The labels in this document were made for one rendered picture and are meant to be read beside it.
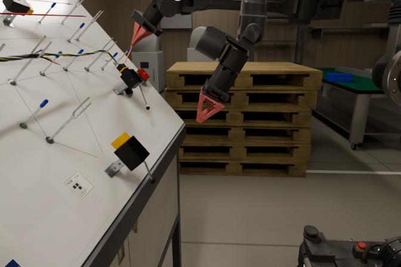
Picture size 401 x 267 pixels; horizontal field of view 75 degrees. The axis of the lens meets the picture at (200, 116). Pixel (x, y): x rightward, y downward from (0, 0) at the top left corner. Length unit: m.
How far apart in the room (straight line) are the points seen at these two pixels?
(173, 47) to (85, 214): 6.55
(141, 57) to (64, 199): 5.58
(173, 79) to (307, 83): 1.14
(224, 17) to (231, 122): 4.83
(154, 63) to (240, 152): 3.94
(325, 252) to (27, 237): 1.27
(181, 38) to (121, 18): 1.57
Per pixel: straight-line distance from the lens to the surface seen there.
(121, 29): 7.32
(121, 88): 0.96
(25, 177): 0.58
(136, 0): 7.24
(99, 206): 0.63
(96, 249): 0.59
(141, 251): 0.95
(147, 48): 6.10
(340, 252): 1.61
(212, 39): 0.65
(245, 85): 2.31
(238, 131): 2.44
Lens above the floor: 1.24
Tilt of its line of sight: 16 degrees down
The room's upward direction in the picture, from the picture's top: straight up
